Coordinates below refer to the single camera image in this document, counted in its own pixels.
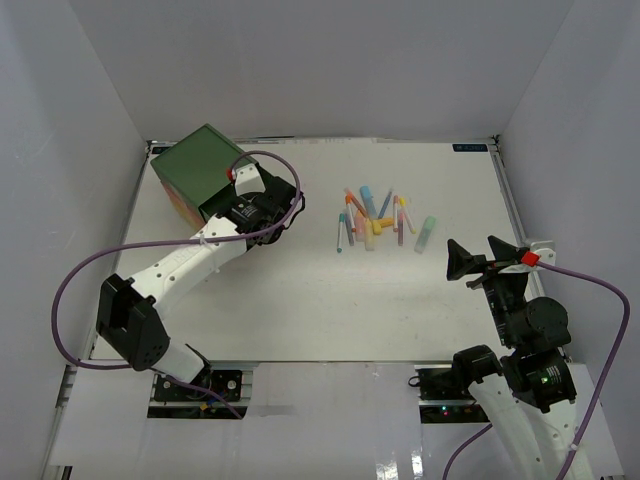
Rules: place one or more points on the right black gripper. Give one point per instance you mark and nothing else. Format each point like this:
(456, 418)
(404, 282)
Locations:
(461, 262)

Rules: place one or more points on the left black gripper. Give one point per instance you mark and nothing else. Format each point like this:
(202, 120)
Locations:
(251, 198)

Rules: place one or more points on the green highlighter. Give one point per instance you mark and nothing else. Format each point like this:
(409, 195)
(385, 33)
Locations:
(424, 235)

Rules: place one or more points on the teal cap marker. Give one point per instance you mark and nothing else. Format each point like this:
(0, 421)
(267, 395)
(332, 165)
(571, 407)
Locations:
(340, 233)

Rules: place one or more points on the green drawer storage box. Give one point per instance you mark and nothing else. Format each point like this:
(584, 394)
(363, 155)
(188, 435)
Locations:
(194, 172)

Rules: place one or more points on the pink purple pen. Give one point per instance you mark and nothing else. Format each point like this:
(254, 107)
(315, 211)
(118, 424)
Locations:
(400, 229)

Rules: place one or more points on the brown orange pen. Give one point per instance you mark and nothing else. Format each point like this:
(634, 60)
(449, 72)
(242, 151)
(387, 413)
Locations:
(356, 202)

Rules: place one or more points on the blue pen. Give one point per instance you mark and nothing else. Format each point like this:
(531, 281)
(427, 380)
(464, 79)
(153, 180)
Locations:
(385, 204)

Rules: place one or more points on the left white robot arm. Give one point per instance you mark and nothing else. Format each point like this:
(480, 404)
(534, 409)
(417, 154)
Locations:
(131, 311)

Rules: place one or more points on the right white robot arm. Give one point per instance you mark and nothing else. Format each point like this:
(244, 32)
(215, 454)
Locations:
(529, 395)

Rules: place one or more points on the orange cap marker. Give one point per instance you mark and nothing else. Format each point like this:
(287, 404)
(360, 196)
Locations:
(349, 220)

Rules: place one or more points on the yellow cap marker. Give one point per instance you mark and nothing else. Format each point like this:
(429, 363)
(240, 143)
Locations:
(406, 215)

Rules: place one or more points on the salmon cap marker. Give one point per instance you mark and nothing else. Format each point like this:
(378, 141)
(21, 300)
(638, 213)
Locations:
(395, 213)

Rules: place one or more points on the blue highlighter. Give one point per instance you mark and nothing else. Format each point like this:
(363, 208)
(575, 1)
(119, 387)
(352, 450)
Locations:
(368, 200)

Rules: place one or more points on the pale yellow highlighter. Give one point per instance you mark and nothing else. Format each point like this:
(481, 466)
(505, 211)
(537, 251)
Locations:
(369, 237)

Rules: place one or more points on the blue corner label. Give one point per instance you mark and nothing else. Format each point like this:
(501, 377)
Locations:
(469, 147)

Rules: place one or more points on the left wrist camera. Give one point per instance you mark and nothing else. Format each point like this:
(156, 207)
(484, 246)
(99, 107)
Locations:
(246, 180)

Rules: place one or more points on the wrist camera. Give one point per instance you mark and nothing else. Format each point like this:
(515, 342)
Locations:
(246, 180)
(538, 252)

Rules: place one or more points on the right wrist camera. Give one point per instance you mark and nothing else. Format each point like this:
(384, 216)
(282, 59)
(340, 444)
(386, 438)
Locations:
(538, 252)

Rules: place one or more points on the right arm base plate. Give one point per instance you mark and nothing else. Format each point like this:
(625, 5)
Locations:
(438, 384)

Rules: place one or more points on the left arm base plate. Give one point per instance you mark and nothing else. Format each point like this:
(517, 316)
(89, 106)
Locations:
(225, 383)

